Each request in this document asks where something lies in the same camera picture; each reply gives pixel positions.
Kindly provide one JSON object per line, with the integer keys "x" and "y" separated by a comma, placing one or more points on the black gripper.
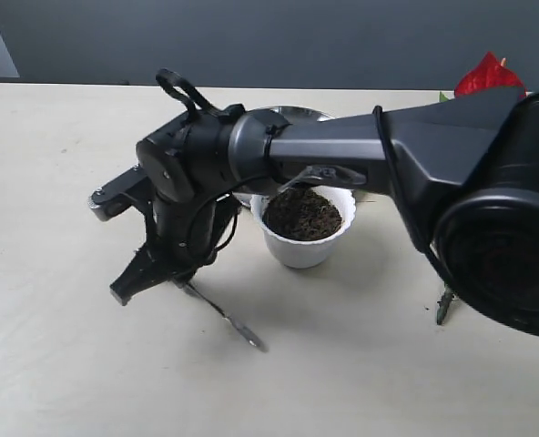
{"x": 188, "y": 235}

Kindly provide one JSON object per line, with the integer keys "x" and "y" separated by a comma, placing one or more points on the steel spork spoon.
{"x": 242, "y": 329}

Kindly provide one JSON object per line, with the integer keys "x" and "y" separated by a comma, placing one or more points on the artificial red anthurium plant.
{"x": 491, "y": 72}

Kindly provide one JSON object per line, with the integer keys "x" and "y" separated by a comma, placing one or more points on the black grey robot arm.
{"x": 464, "y": 175}

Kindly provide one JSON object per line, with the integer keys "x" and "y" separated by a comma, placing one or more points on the white scalloped flower pot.
{"x": 306, "y": 254}

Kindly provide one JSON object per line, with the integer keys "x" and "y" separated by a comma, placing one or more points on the round steel plate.
{"x": 295, "y": 115}

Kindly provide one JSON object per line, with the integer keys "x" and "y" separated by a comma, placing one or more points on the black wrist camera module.
{"x": 114, "y": 193}

